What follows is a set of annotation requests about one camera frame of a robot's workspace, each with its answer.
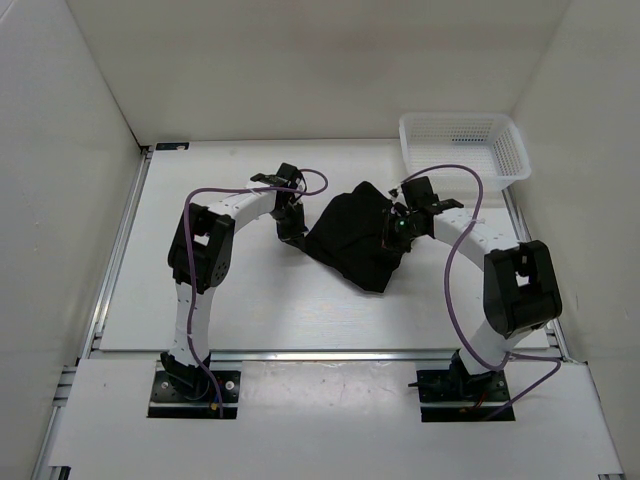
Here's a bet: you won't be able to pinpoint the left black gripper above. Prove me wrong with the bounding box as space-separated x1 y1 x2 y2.
271 202 308 252

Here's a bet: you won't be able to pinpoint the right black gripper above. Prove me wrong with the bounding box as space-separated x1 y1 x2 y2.
370 209 425 258

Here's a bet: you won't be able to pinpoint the black shorts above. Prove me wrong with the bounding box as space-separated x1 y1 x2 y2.
304 181 411 294

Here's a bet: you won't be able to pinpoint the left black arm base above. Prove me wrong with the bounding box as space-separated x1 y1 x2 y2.
147 352 241 420

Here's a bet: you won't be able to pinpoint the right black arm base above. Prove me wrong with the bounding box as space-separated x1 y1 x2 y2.
408 355 515 423

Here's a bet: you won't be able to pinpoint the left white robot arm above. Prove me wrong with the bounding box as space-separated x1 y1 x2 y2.
161 182 307 400

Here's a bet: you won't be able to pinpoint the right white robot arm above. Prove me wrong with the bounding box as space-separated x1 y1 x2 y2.
383 200 563 400

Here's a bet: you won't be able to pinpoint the white plastic mesh basket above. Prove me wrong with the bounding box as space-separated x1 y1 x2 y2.
399 112 531 192

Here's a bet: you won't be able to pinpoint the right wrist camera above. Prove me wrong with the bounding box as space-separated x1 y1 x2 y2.
388 177 464 215

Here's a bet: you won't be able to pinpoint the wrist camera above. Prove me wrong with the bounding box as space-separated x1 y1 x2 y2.
250 163 303 190
388 177 464 215

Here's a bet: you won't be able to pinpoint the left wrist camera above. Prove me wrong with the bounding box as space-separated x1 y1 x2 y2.
250 163 303 190

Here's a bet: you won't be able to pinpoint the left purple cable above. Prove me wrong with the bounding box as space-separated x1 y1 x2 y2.
183 169 329 416

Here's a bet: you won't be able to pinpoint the right aluminium frame rail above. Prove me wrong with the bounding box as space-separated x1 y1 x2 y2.
502 186 619 457

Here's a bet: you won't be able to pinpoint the aluminium frame rail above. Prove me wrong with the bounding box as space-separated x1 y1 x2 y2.
31 145 155 479
88 347 561 362
502 186 619 457

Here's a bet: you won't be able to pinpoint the front aluminium frame rail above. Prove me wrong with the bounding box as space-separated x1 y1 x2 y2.
88 347 561 362

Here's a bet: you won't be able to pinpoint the left aluminium frame rail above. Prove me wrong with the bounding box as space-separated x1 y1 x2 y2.
31 145 155 479

